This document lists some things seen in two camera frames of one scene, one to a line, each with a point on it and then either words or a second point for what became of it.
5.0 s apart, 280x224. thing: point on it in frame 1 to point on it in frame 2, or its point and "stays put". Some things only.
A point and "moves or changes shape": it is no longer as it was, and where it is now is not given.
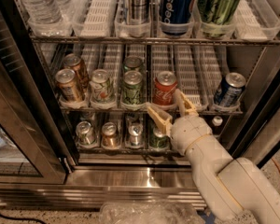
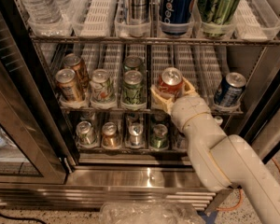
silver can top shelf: [140, 4] stays put
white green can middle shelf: [102, 88] stays put
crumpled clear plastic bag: [147, 212] stays put
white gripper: [189, 133] to [189, 111]
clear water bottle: [40, 4] stays put
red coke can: [165, 84] moves or changes shape
